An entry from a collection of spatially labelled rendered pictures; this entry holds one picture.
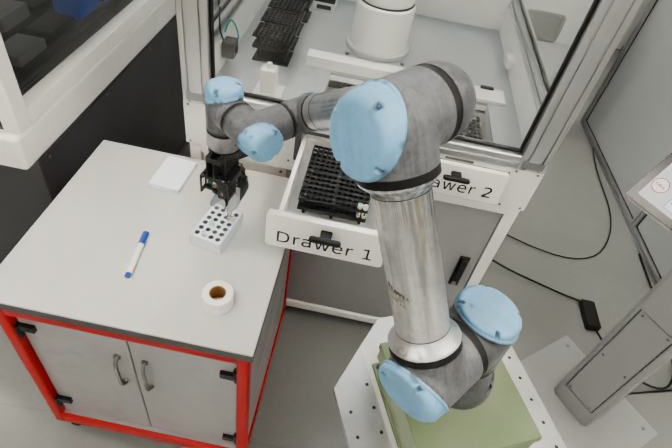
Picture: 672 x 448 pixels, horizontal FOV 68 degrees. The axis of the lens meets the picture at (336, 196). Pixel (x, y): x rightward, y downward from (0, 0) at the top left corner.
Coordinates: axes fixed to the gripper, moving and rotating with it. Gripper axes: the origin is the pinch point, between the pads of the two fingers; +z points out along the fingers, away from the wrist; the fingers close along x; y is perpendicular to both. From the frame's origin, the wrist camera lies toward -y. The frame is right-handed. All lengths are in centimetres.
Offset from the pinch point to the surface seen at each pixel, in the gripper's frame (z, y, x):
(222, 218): 7.0, -0.5, -2.5
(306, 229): -3.2, 2.1, 21.0
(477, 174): -5, -37, 56
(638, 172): 66, -181, 151
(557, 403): 83, -35, 117
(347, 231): -5.4, 0.2, 30.2
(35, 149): 3, 3, -55
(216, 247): 8.2, 7.7, 0.4
